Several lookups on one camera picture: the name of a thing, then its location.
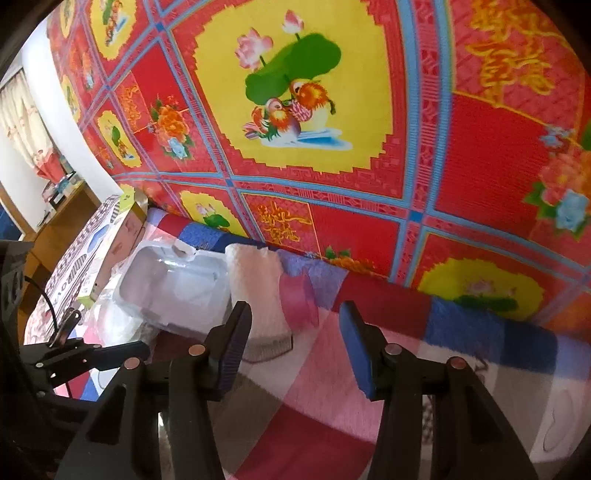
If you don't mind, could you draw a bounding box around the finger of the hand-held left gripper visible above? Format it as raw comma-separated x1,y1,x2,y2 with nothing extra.
54,342,152,385
20,338,103,368

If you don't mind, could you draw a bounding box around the white plastic tray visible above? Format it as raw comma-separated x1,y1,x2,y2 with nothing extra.
117,237,232,344

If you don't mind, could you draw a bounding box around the pale window curtain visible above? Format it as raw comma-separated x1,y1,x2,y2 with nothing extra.
0,74,65,185

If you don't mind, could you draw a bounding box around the red floral printed cloth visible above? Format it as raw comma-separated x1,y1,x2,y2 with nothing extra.
46,0,591,333

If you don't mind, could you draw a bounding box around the black cable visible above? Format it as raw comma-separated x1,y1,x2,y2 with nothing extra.
21,274,63,344

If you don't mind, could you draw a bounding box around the wooden desk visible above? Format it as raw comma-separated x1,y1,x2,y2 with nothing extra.
0,178,102,315

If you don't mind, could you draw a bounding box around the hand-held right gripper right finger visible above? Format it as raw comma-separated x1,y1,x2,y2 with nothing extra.
338,300,539,480

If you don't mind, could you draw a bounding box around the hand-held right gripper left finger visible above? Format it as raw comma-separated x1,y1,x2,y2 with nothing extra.
55,300,254,480

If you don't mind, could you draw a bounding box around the green selfie stick box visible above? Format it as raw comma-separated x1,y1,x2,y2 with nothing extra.
76,194,148,310

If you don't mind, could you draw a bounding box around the checked heart blanket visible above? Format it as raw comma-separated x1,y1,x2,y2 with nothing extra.
23,194,591,480

